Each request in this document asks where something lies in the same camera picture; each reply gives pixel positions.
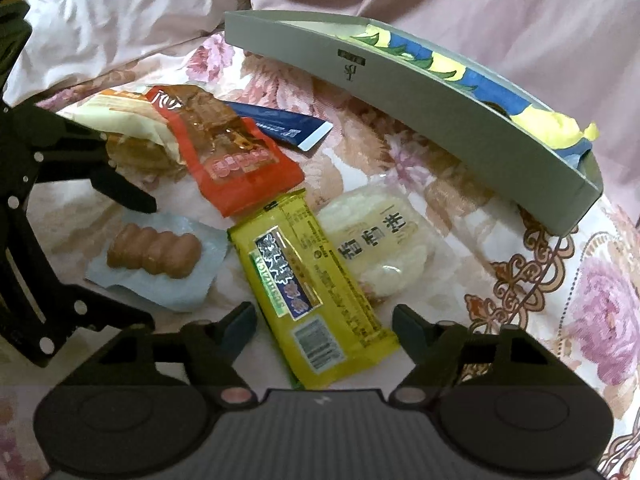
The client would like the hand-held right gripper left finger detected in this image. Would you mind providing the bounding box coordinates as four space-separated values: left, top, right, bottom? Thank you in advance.
75 301 258 407

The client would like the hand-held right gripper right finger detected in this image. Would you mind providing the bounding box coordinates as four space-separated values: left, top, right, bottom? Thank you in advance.
391 304 567 406

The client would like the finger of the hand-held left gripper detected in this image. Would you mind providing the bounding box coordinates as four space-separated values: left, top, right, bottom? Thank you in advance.
0 101 159 221
0 210 155 367

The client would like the cream orange bread packet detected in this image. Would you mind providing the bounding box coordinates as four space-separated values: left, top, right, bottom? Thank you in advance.
75 87 188 186

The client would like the white rice cracker packet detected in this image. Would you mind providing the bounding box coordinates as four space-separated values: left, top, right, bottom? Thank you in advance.
317 183 436 303

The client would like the yellow snack packet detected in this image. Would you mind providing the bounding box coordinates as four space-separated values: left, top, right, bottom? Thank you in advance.
227 187 401 391

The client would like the red snack packet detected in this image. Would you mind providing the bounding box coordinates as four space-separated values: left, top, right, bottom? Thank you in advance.
145 85 305 218

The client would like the grey cardboard box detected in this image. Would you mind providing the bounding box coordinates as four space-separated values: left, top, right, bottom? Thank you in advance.
223 10 605 237

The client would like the brown sausage snack packet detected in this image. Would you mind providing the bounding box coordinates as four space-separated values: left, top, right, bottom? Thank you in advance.
85 210 231 313

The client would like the white duvet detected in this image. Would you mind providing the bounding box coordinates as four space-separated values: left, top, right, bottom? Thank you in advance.
2 0 251 106

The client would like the blue sachet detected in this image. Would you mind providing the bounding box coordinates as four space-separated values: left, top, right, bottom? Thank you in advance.
222 100 333 153

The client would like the pink quilt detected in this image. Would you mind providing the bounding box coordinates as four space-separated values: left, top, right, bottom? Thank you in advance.
240 0 640 201

